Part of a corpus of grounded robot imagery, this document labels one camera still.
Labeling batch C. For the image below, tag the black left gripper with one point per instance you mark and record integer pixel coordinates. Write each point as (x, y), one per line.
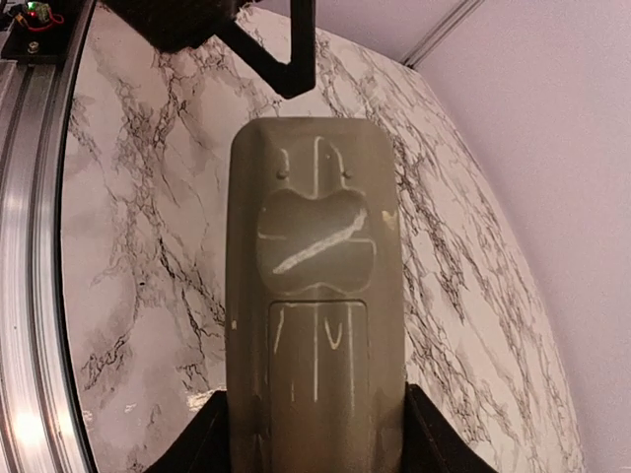
(173, 25)

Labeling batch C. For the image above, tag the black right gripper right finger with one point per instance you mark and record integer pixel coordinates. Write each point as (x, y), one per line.
(430, 443)

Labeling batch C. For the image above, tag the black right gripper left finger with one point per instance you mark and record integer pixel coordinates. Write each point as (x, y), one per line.
(204, 445)

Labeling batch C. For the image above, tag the white remote control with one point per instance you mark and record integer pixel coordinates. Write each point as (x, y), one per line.
(315, 354)

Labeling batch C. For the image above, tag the aluminium front table rail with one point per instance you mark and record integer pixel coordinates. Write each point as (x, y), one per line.
(42, 429)

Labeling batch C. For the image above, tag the left aluminium corner post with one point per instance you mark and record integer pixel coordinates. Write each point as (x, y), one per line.
(461, 11)

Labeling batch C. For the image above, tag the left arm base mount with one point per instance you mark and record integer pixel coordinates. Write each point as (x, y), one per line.
(43, 32)

